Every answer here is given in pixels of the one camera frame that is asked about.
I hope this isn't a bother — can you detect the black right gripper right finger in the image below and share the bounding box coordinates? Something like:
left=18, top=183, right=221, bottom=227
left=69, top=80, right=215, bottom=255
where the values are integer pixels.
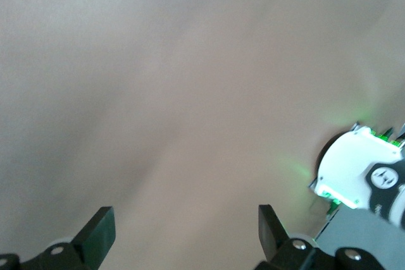
left=255, top=204, right=337, bottom=270

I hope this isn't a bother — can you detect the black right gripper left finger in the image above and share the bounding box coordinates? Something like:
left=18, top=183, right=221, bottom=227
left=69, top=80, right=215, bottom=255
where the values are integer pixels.
left=37, top=206, right=115, bottom=270

